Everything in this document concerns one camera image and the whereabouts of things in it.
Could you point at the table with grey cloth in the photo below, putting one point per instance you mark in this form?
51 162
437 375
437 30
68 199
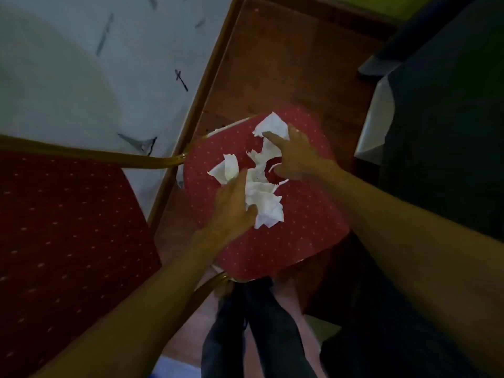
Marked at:
445 133

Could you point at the person's right forearm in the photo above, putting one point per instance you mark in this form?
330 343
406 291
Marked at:
413 248

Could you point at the person's left forearm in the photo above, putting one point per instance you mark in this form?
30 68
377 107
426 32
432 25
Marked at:
141 314

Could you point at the red chair with gold frame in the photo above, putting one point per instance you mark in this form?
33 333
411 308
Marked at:
275 232

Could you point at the person's grey trousers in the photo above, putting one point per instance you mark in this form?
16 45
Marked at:
271 334

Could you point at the person's right hand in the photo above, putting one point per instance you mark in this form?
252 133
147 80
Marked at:
299 157

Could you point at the black wall decals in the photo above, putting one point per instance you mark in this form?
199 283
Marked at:
138 143

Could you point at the person's left hand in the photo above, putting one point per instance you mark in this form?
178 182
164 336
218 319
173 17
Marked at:
230 216

